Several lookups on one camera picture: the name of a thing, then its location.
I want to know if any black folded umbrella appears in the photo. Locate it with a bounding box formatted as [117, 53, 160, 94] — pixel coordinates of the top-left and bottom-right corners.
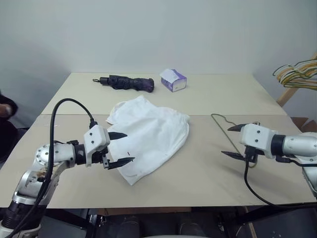
[93, 76, 155, 94]

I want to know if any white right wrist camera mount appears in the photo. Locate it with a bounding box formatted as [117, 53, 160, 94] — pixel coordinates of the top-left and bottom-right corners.
[239, 123, 278, 160]

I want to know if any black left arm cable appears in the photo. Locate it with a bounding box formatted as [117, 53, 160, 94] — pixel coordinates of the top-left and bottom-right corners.
[0, 98, 98, 238]

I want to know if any olive wire hanger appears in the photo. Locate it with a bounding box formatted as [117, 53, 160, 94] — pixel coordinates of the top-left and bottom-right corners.
[211, 113, 261, 169]

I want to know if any bystander bare hand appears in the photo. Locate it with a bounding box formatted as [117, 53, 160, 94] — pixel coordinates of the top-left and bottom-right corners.
[0, 104, 12, 117]

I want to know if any purple tissue box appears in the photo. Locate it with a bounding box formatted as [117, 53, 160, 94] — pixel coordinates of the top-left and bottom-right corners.
[159, 68, 188, 93]

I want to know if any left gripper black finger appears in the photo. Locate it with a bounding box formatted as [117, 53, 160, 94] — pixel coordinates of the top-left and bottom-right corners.
[106, 157, 136, 171]
[108, 132, 128, 141]

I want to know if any person in dark clothing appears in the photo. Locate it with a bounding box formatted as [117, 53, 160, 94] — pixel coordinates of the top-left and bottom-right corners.
[0, 90, 19, 159]

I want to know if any light wooden slat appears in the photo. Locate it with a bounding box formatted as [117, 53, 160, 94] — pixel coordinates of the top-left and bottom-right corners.
[243, 205, 257, 238]

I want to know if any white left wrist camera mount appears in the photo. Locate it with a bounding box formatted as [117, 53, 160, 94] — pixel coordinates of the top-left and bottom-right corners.
[83, 125, 111, 168]

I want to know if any white garment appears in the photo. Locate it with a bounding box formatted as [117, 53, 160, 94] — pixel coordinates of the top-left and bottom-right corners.
[106, 95, 191, 186]

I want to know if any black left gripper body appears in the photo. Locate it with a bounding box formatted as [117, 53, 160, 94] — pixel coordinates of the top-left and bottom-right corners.
[91, 146, 111, 171]

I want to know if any bunch of wire hangers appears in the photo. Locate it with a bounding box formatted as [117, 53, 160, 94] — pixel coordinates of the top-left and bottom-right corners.
[272, 61, 317, 76]

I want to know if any black table frame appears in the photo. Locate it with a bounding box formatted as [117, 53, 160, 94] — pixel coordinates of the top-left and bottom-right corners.
[0, 202, 317, 238]

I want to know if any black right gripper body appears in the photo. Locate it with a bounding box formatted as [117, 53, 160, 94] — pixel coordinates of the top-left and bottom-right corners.
[244, 145, 259, 163]

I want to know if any light wooden clothes rack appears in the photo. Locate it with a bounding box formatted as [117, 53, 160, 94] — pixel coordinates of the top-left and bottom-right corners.
[276, 52, 317, 108]

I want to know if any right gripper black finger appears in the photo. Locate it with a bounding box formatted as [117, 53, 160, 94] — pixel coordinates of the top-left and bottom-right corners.
[227, 123, 246, 132]
[220, 150, 247, 161]

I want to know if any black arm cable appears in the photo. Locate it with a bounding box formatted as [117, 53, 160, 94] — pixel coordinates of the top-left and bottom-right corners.
[0, 98, 98, 238]
[244, 155, 317, 206]

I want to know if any dark rounded shape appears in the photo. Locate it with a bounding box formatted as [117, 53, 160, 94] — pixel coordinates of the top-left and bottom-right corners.
[120, 215, 141, 238]
[176, 215, 208, 238]

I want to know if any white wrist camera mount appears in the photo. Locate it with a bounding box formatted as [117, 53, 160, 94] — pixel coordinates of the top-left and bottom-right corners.
[239, 123, 278, 160]
[83, 125, 111, 168]

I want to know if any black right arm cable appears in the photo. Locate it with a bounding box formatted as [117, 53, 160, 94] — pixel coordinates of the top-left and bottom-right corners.
[244, 155, 317, 206]

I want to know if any bundle of coloured hangers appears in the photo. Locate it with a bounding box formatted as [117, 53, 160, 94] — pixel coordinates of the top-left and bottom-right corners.
[276, 59, 317, 84]

